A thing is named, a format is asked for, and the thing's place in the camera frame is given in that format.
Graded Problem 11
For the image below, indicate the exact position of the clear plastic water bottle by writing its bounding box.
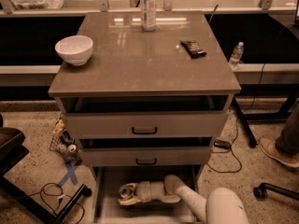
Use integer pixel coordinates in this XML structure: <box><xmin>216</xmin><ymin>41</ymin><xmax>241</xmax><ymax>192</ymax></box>
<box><xmin>140</xmin><ymin>0</ymin><xmax>156</xmax><ymax>31</ymax></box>

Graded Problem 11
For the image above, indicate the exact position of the small water bottle on ledge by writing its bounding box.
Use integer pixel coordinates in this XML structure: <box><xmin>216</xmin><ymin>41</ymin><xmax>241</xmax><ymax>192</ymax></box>
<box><xmin>229</xmin><ymin>42</ymin><xmax>244</xmax><ymax>70</ymax></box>

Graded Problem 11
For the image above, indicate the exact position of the grey drawer cabinet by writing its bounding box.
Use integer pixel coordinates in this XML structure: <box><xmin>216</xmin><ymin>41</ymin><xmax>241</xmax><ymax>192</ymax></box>
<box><xmin>48</xmin><ymin>10</ymin><xmax>242</xmax><ymax>224</ymax></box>

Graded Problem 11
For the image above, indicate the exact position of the dark snack bar wrapper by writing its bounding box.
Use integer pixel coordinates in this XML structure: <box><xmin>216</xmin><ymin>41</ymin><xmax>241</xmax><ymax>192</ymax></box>
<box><xmin>180</xmin><ymin>40</ymin><xmax>206</xmax><ymax>59</ymax></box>

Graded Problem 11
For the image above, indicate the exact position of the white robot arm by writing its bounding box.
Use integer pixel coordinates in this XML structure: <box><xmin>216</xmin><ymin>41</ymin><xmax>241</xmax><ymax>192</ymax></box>
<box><xmin>119</xmin><ymin>175</ymin><xmax>249</xmax><ymax>224</ymax></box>

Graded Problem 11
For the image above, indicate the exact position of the black power adapter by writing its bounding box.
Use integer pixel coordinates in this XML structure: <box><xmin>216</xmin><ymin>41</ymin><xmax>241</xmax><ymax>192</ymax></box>
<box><xmin>214</xmin><ymin>140</ymin><xmax>231</xmax><ymax>150</ymax></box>

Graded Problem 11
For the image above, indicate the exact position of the blue tape cross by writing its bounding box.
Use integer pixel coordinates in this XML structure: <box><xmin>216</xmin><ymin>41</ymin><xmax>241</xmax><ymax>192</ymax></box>
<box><xmin>58</xmin><ymin>161</ymin><xmax>80</xmax><ymax>187</ymax></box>

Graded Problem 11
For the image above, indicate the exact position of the drawer with handle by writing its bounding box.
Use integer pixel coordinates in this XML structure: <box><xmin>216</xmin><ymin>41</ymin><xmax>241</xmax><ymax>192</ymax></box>
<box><xmin>62</xmin><ymin>112</ymin><xmax>228</xmax><ymax>139</ymax></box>
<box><xmin>79</xmin><ymin>147</ymin><xmax>211</xmax><ymax>166</ymax></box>

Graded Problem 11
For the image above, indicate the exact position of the wire basket with cans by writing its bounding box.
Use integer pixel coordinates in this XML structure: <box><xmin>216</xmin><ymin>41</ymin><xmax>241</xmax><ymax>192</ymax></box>
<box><xmin>50</xmin><ymin>119</ymin><xmax>80</xmax><ymax>161</ymax></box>

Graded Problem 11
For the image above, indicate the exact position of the tan shoe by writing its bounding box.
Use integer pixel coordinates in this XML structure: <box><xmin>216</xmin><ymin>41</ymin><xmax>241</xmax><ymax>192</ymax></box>
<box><xmin>259</xmin><ymin>137</ymin><xmax>299</xmax><ymax>168</ymax></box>

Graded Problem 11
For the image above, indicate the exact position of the top drawer with handle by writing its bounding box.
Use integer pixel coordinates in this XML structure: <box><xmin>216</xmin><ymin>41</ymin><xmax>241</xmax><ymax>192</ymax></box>
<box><xmin>62</xmin><ymin>112</ymin><xmax>228</xmax><ymax>139</ymax></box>

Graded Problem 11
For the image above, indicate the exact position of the black stand left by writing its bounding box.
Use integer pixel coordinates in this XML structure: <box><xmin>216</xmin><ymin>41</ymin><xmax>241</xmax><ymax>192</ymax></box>
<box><xmin>2</xmin><ymin>112</ymin><xmax>94</xmax><ymax>212</ymax></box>

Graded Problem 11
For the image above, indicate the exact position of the redbull can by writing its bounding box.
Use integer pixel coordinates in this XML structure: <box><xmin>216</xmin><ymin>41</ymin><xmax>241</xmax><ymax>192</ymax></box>
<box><xmin>119</xmin><ymin>191</ymin><xmax>134</xmax><ymax>199</ymax></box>

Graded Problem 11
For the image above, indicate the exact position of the open bottom drawer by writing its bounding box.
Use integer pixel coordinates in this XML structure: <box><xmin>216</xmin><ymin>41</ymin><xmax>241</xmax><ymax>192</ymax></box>
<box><xmin>93</xmin><ymin>166</ymin><xmax>197</xmax><ymax>224</ymax></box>

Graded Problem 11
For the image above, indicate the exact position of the black chair base wheel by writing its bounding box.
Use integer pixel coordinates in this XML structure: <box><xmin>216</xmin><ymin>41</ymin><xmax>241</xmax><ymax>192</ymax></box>
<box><xmin>253</xmin><ymin>182</ymin><xmax>299</xmax><ymax>201</ymax></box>

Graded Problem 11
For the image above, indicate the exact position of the dark trouser leg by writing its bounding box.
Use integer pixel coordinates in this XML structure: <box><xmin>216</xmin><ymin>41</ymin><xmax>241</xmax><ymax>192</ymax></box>
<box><xmin>276</xmin><ymin>105</ymin><xmax>299</xmax><ymax>157</ymax></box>

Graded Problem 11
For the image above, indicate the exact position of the white ceramic bowl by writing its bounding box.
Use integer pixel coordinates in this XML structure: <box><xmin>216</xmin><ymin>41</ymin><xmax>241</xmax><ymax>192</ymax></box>
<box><xmin>55</xmin><ymin>35</ymin><xmax>93</xmax><ymax>66</ymax></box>

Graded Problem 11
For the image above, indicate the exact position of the middle drawer with handle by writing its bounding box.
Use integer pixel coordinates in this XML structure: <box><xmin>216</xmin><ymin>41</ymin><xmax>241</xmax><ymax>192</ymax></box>
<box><xmin>79</xmin><ymin>147</ymin><xmax>211</xmax><ymax>166</ymax></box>

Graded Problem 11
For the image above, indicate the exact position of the black cable on floor left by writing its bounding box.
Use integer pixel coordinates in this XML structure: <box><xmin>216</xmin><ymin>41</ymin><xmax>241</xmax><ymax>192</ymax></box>
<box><xmin>28</xmin><ymin>182</ymin><xmax>86</xmax><ymax>224</ymax></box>

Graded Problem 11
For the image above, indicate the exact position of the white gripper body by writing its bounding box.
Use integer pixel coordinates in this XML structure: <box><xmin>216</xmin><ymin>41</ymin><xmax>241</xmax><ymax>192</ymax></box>
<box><xmin>135</xmin><ymin>181</ymin><xmax>152</xmax><ymax>203</ymax></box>

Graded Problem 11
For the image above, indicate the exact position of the black table leg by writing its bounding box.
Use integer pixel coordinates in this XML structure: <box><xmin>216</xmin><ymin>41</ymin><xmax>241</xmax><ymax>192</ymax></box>
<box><xmin>232</xmin><ymin>98</ymin><xmax>257</xmax><ymax>148</ymax></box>

